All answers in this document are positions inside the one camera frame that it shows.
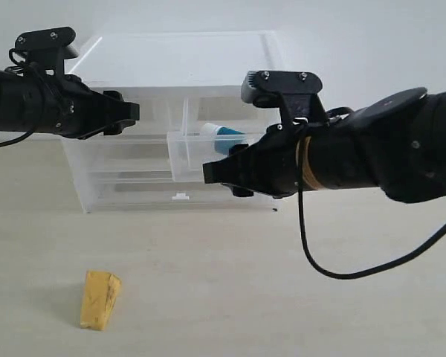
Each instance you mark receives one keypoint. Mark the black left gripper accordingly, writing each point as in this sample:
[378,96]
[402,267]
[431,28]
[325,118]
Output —
[69,108]

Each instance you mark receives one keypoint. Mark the white bottle blue label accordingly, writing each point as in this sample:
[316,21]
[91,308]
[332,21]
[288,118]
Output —
[222,138]

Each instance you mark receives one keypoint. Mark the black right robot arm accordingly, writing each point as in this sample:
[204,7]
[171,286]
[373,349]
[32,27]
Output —
[397,144]

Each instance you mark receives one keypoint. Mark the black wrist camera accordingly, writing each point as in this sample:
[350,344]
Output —
[49,48]
[294,94]

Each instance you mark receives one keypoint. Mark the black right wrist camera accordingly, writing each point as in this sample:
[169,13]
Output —
[294,94]

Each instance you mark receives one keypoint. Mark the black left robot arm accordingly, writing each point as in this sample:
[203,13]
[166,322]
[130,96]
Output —
[17,97]

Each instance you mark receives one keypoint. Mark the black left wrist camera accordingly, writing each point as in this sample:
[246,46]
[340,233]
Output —
[49,48]

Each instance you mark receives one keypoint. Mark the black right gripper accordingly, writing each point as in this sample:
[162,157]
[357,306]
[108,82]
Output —
[270,166]

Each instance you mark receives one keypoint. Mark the yellow wedge sponge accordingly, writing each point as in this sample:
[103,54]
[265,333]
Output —
[99,296]

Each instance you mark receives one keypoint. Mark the white plastic drawer cabinet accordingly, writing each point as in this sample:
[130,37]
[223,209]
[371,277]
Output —
[179,65]

